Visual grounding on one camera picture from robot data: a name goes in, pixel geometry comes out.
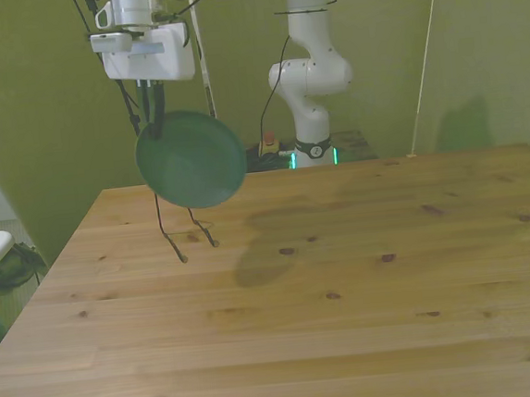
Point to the white camera stand pole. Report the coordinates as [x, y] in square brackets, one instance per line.
[206, 73]

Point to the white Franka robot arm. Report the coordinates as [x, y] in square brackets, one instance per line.
[311, 77]

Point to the black tripod leg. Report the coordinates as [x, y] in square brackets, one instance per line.
[128, 104]

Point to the dark robot base table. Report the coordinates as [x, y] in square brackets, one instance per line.
[355, 146]

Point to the green plastic plate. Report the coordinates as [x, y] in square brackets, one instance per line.
[194, 163]

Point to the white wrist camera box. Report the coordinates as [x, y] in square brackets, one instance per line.
[111, 42]

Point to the green cloth bag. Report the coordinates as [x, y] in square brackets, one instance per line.
[13, 269]

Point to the yellow emergency stop button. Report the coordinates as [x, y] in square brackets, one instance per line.
[268, 143]

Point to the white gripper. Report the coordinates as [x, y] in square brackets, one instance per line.
[165, 55]

